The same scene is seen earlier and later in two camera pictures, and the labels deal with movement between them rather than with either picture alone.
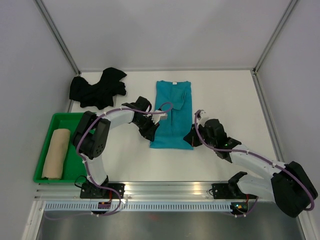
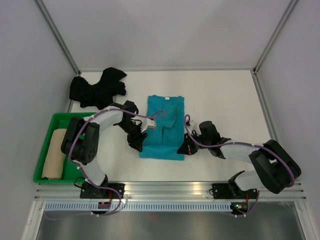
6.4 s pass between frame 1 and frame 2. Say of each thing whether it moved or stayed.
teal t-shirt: moved
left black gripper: moved
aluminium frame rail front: stayed
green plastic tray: stayed
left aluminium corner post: stayed
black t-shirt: stayed
